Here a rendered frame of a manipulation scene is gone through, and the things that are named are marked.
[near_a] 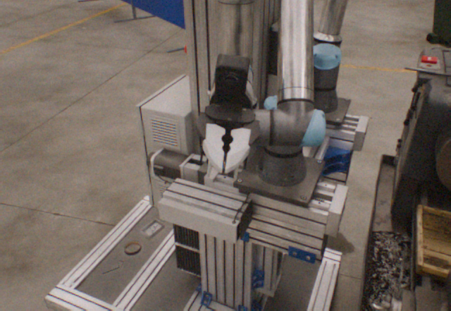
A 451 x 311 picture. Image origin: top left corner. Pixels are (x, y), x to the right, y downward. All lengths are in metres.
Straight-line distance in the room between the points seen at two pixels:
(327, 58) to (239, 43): 0.58
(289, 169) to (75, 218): 2.07
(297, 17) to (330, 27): 0.76
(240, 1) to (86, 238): 2.13
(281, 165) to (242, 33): 0.38
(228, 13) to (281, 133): 0.33
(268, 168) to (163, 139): 0.49
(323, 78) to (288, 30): 0.68
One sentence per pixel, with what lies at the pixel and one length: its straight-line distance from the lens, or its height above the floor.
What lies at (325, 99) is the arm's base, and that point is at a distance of 1.52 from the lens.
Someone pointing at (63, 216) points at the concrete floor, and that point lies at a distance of 2.98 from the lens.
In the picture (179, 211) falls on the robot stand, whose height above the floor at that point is 1.06.
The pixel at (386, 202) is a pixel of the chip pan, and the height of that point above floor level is 0.54.
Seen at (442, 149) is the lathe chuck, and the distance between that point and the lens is 1.54.
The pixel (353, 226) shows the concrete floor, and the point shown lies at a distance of 2.78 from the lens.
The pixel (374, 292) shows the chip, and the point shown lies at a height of 0.57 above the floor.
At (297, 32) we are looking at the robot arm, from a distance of 0.82.
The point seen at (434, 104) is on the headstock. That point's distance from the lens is 1.63.
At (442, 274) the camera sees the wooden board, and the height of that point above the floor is 0.89.
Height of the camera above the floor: 1.84
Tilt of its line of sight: 31 degrees down
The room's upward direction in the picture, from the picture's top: straight up
